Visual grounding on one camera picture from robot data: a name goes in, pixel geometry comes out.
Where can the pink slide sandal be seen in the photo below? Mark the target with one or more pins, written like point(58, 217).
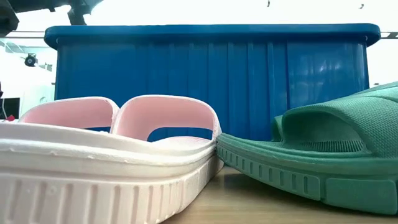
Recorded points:
point(62, 112)
point(93, 193)

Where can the green slide sandal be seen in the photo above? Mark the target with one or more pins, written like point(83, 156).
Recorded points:
point(276, 130)
point(342, 174)

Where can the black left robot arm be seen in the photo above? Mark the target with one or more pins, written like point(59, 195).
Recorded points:
point(7, 17)

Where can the blue plastic bin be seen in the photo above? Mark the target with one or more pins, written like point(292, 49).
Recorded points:
point(248, 77)

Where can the black round ceiling fixture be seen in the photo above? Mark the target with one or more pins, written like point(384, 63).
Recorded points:
point(31, 60)

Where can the black background monitor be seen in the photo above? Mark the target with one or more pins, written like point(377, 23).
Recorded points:
point(11, 107)

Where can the small red item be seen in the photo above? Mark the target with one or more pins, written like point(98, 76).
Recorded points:
point(10, 118)

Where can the grey ceiling rail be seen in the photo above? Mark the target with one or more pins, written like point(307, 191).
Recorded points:
point(392, 36)

